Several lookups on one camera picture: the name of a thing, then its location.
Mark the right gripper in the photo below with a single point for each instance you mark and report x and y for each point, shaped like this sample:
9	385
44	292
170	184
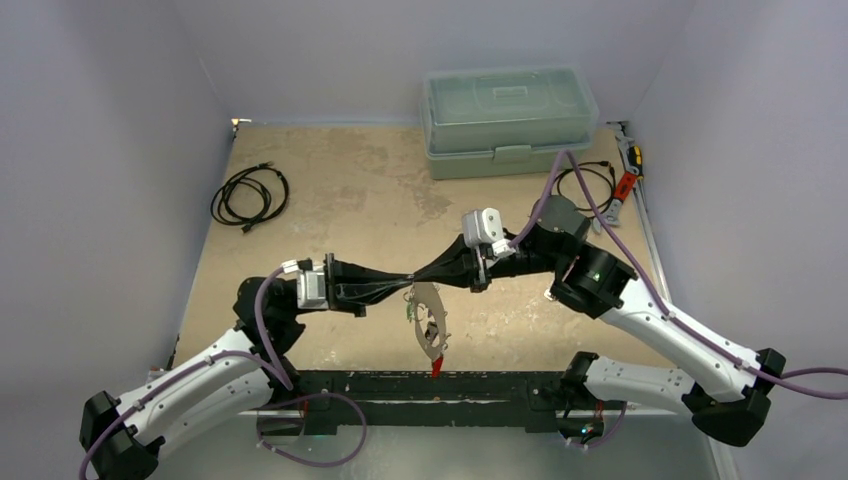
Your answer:
477	266

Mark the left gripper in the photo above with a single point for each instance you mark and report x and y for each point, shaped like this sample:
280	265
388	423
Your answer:
353	286

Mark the key with green tag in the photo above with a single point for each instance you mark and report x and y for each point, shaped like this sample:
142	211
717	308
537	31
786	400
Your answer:
411	311

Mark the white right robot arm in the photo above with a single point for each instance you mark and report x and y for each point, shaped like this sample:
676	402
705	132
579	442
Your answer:
722	386

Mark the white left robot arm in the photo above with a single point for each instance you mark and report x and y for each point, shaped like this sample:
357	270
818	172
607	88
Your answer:
126	436

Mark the green plastic toolbox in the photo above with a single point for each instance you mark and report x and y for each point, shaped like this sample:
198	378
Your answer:
507	121

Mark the yellow black tool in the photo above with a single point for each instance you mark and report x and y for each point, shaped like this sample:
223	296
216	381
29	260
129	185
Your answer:
630	152

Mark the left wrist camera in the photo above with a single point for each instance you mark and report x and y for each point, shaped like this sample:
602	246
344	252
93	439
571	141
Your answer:
311	289

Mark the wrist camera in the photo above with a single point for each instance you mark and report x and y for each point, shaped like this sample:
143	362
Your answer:
311	289
481	227

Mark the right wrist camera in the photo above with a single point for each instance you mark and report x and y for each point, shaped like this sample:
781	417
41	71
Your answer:
481	227

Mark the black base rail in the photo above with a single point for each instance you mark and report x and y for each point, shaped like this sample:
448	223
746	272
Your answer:
535	401

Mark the red handled adjustable wrench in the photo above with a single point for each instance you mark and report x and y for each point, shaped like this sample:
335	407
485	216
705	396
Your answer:
620	194

